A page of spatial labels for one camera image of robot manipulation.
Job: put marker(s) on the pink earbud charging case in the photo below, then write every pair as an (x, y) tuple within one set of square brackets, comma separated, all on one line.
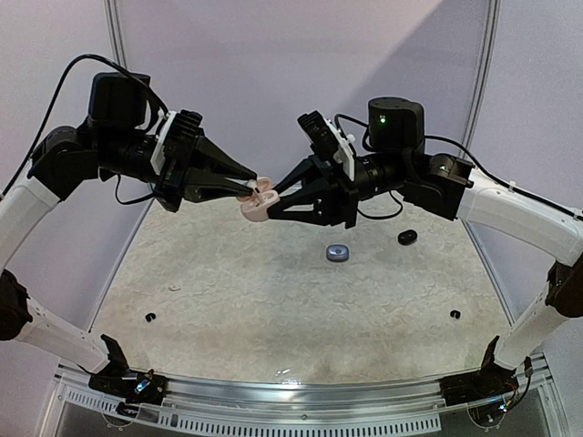
[(254, 207)]

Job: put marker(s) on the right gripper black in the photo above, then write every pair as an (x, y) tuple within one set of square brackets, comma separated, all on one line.
[(337, 192)]

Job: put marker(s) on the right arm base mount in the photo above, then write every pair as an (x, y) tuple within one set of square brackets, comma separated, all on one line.
[(488, 381)]

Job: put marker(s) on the black earbud case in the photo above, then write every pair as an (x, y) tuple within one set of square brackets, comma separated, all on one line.
[(407, 237)]

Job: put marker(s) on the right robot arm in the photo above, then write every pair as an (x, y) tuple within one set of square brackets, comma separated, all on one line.
[(453, 188)]

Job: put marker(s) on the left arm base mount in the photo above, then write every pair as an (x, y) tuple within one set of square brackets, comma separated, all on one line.
[(118, 379)]

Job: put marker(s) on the aluminium front rail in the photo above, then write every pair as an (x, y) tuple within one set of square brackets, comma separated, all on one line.
[(198, 407)]

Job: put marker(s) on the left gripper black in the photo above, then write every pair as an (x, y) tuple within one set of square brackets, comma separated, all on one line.
[(210, 157)]

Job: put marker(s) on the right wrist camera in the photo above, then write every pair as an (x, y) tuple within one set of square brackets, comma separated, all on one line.
[(328, 143)]

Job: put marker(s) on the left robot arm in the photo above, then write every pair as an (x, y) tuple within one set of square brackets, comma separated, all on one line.
[(128, 132)]

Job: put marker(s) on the purple earbud charging case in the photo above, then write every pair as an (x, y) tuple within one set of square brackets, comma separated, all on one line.
[(337, 253)]

